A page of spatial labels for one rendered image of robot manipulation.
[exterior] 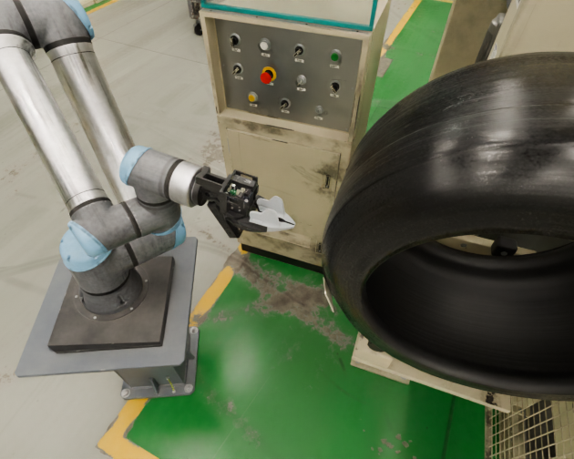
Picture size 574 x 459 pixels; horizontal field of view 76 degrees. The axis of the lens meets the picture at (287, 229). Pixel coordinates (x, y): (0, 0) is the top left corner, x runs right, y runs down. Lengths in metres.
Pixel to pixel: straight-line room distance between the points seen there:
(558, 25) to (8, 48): 1.10
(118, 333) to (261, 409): 0.76
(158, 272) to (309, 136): 0.73
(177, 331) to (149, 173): 0.62
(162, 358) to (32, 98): 0.77
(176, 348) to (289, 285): 0.92
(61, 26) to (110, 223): 0.53
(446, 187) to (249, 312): 1.57
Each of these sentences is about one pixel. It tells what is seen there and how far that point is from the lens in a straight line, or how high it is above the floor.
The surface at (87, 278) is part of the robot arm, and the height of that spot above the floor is 0.83.
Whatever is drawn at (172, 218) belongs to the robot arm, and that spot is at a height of 1.07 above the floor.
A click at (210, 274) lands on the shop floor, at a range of 2.08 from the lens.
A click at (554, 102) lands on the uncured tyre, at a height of 1.48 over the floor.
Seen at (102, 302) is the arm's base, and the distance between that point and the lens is 1.28.
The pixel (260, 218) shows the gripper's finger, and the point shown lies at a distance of 0.74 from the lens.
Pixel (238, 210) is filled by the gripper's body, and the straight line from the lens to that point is 0.75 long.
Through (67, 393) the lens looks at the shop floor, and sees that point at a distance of 2.02.
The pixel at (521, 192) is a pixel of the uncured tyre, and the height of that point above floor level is 1.44.
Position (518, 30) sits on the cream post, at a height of 1.45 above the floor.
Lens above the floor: 1.71
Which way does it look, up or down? 50 degrees down
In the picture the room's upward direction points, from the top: straight up
